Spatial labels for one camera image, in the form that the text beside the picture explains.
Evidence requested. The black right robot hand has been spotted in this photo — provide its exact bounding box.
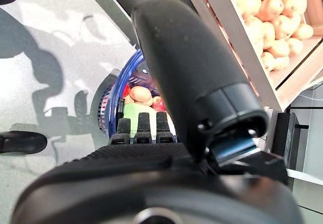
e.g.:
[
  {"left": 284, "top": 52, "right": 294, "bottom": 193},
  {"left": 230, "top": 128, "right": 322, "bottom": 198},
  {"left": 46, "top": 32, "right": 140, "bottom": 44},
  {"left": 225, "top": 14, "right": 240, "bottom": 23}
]
[{"left": 11, "top": 0, "right": 304, "bottom": 224}]

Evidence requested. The blue plastic basket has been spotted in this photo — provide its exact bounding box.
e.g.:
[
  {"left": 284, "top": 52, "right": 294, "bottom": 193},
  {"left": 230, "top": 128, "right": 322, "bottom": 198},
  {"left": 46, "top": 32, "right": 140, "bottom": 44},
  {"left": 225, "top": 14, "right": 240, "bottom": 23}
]
[{"left": 97, "top": 48, "right": 179, "bottom": 144}]

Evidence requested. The red apple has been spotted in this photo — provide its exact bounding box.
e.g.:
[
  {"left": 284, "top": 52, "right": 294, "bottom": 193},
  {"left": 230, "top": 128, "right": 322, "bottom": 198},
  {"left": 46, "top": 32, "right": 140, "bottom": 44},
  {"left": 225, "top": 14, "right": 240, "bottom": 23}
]
[{"left": 151, "top": 95, "right": 167, "bottom": 111}]

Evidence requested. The light wooden crate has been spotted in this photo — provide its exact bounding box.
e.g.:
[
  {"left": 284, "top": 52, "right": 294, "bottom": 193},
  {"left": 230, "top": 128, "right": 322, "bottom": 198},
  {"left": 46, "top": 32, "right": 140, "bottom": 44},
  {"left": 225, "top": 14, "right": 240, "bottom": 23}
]
[{"left": 179, "top": 0, "right": 323, "bottom": 111}]

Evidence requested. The green and white vegetable pack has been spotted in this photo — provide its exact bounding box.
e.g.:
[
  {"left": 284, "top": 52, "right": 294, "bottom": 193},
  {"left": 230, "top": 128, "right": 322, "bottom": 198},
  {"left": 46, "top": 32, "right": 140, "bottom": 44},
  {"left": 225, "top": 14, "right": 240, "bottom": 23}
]
[{"left": 123, "top": 102, "right": 177, "bottom": 137}]

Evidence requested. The black metal stand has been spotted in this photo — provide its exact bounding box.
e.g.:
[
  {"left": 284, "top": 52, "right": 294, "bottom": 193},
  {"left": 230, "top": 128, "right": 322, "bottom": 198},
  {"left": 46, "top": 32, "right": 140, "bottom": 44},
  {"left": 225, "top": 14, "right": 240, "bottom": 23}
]
[{"left": 271, "top": 111, "right": 310, "bottom": 171}]

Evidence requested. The white shelf unit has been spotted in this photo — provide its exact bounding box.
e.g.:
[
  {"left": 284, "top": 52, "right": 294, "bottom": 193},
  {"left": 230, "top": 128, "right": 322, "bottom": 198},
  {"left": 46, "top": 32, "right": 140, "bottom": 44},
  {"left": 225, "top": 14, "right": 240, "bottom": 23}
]
[{"left": 287, "top": 81, "right": 323, "bottom": 214}]

